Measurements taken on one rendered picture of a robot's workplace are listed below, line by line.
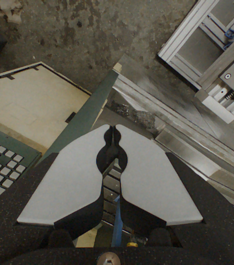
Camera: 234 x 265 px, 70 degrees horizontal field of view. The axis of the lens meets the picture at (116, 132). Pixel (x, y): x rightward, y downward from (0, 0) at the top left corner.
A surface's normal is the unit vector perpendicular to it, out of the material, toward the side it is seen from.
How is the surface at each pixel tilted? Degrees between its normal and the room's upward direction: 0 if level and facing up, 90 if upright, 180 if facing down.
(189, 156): 8
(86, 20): 0
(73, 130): 90
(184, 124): 0
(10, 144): 90
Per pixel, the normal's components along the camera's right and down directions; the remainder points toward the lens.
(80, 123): 0.52, -0.70
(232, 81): -0.12, 0.51
